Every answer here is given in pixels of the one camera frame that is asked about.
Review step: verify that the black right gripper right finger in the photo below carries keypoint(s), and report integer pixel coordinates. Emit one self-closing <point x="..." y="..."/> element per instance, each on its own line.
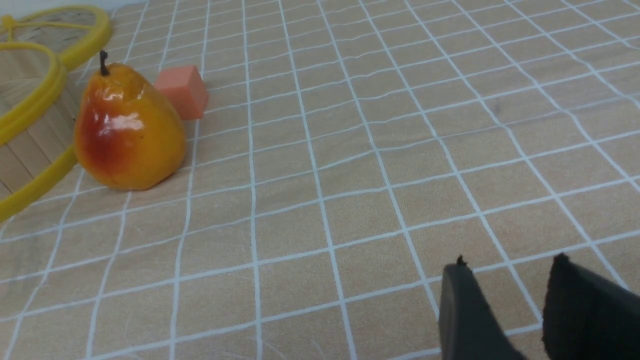
<point x="588" y="317"/>

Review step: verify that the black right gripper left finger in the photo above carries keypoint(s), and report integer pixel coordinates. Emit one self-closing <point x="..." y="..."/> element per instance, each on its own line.
<point x="468" y="329"/>

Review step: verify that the bamboo steamer lid yellow rim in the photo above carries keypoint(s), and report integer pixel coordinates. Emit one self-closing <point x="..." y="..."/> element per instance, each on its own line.
<point x="76" y="32"/>

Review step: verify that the bamboo steamer tray yellow rim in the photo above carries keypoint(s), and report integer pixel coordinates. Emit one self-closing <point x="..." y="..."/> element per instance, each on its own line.
<point x="38" y="109"/>

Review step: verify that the salmon cube block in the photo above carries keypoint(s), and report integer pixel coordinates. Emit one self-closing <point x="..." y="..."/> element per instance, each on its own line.
<point x="185" y="90"/>

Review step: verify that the orange toy pear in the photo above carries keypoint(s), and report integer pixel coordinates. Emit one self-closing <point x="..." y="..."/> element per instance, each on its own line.
<point x="127" y="134"/>

